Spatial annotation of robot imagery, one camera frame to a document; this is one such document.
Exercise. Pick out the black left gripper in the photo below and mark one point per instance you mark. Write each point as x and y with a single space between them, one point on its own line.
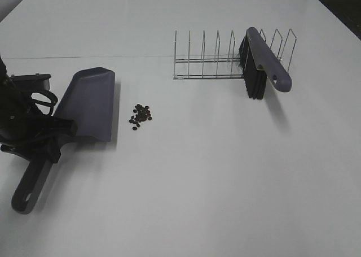
40 135

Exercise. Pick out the purple plastic dustpan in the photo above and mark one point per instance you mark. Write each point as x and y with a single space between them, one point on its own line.
88 100

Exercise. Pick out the pile of coffee beans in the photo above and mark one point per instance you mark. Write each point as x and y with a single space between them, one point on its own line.
140 115

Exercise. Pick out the purple brush with black bristles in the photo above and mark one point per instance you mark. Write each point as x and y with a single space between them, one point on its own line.
260 64

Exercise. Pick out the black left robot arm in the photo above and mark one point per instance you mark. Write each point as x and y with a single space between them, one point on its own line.
17 106

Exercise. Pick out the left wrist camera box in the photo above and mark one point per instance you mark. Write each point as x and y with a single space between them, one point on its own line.
32 83

